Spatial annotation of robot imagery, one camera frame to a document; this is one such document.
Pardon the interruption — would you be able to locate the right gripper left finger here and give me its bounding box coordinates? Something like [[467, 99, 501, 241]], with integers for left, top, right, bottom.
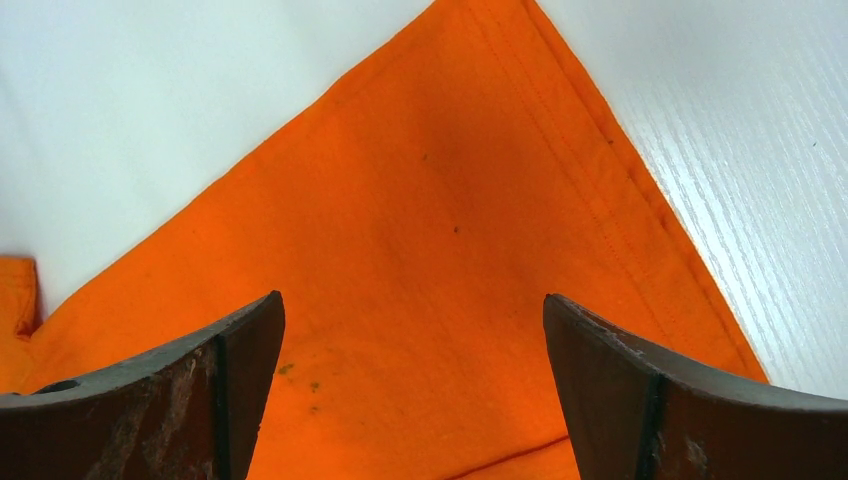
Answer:
[[1, 291, 285, 479]]

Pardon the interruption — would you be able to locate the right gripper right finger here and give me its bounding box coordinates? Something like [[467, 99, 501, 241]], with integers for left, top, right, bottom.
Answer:
[[543, 295, 847, 479]]

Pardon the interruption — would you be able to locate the orange t-shirt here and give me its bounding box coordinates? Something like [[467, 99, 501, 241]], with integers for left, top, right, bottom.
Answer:
[[1, 1, 765, 479]]

